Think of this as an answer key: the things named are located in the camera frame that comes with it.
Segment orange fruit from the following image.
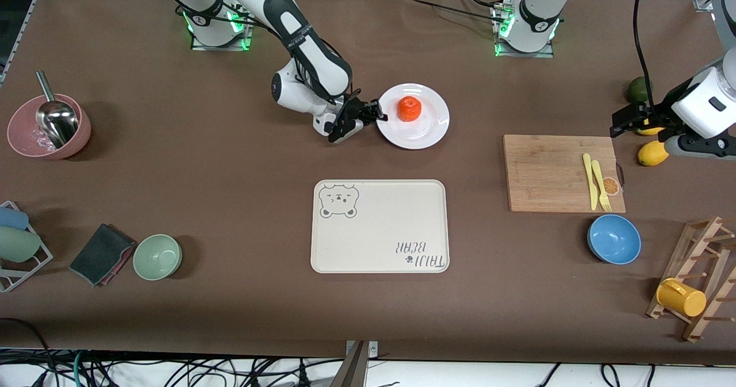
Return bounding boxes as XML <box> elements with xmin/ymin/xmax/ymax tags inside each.
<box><xmin>397</xmin><ymin>96</ymin><xmax>423</xmax><ymax>122</ymax></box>

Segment white round plate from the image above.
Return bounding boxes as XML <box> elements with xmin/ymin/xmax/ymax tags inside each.
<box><xmin>376</xmin><ymin>83</ymin><xmax>451</xmax><ymax>150</ymax></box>

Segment dark green avocado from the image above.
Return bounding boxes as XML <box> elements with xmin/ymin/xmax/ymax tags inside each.
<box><xmin>626</xmin><ymin>76</ymin><xmax>654</xmax><ymax>105</ymax></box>

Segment yellow plastic fork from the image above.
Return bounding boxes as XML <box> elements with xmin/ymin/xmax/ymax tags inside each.
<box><xmin>591</xmin><ymin>160</ymin><xmax>612</xmax><ymax>212</ymax></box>

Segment wooden cutting board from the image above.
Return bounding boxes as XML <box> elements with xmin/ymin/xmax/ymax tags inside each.
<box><xmin>503</xmin><ymin>135</ymin><xmax>626</xmax><ymax>213</ymax></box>

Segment cream tray with bear print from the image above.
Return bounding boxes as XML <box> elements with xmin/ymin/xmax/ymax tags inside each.
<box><xmin>310</xmin><ymin>179</ymin><xmax>450</xmax><ymax>274</ymax></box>

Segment blue bowl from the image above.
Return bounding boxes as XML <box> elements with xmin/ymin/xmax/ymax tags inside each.
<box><xmin>587</xmin><ymin>214</ymin><xmax>642</xmax><ymax>265</ymax></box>

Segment wooden mug rack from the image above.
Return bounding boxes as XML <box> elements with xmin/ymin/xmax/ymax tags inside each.
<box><xmin>646</xmin><ymin>216</ymin><xmax>736</xmax><ymax>343</ymax></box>

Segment yellow mug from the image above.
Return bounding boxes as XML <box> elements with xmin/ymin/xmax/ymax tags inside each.
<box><xmin>656</xmin><ymin>278</ymin><xmax>707</xmax><ymax>317</ymax></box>

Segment light green bowl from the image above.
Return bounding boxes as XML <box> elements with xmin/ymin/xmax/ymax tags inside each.
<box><xmin>133</xmin><ymin>234</ymin><xmax>183</xmax><ymax>281</ymax></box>

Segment brown angled stand bar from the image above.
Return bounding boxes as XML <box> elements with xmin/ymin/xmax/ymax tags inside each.
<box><xmin>329</xmin><ymin>341</ymin><xmax>369</xmax><ymax>387</ymax></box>

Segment pink folded cloth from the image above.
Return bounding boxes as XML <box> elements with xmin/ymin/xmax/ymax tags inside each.
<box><xmin>98</xmin><ymin>242</ymin><xmax>137</xmax><ymax>288</ymax></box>

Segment dark grey folded cloth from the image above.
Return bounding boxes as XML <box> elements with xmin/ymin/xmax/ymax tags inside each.
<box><xmin>70</xmin><ymin>224</ymin><xmax>136</xmax><ymax>288</ymax></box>

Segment metal scoop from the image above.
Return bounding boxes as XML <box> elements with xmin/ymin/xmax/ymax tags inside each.
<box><xmin>36</xmin><ymin>71</ymin><xmax>79</xmax><ymax>149</ymax></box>

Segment pink bowl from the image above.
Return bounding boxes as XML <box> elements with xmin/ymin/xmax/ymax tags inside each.
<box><xmin>7</xmin><ymin>94</ymin><xmax>91</xmax><ymax>160</ymax></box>

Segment blue cup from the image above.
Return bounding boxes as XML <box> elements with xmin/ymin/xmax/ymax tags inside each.
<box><xmin>0</xmin><ymin>207</ymin><xmax>29</xmax><ymax>231</ymax></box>

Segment green cup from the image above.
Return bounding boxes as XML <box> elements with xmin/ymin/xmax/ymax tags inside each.
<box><xmin>0</xmin><ymin>226</ymin><xmax>42</xmax><ymax>263</ymax></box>

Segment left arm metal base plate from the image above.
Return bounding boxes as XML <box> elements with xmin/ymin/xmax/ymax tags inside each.
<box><xmin>493</xmin><ymin>2</ymin><xmax>555</xmax><ymax>59</ymax></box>

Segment black left base cable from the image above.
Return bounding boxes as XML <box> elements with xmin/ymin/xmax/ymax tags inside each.
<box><xmin>402</xmin><ymin>0</ymin><xmax>507</xmax><ymax>22</ymax></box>

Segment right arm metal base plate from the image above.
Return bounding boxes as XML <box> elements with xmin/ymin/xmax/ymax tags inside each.
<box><xmin>191</xmin><ymin>0</ymin><xmax>254</xmax><ymax>51</ymax></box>

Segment silver table clamp bracket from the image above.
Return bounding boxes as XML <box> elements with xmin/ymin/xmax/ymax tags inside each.
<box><xmin>345</xmin><ymin>340</ymin><xmax>379</xmax><ymax>358</ymax></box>

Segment white wire cup rack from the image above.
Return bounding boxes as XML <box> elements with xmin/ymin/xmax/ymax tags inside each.
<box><xmin>0</xmin><ymin>201</ymin><xmax>53</xmax><ymax>293</ymax></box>

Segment black floor cable loop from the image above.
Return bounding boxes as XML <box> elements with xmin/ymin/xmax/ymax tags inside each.
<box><xmin>0</xmin><ymin>317</ymin><xmax>55</xmax><ymax>387</ymax></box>

